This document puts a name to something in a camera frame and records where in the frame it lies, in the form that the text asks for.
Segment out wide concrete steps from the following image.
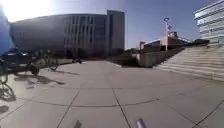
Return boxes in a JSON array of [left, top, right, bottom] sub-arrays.
[[153, 41, 224, 83]]

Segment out grey paved plaza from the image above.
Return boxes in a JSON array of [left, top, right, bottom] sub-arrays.
[[0, 59, 224, 128]]

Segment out concrete wall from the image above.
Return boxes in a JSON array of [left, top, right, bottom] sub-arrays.
[[136, 46, 186, 69]]

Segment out brown building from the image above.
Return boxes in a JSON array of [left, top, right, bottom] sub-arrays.
[[138, 31, 193, 51]]

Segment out row of parked bicycles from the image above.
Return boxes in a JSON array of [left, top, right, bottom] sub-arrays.
[[0, 49, 60, 85]]

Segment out dark vehicle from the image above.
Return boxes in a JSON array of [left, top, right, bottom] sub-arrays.
[[0, 49, 41, 77]]

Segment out robot's own part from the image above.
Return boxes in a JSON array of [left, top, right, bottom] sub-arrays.
[[73, 119, 83, 128], [136, 118, 147, 128]]

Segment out large curved dark building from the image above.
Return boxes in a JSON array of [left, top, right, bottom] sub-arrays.
[[9, 9, 126, 59]]

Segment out lamp pole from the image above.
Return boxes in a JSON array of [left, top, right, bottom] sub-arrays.
[[163, 17, 173, 52]]

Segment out white banded building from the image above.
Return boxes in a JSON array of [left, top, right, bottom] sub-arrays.
[[193, 0, 224, 43]]

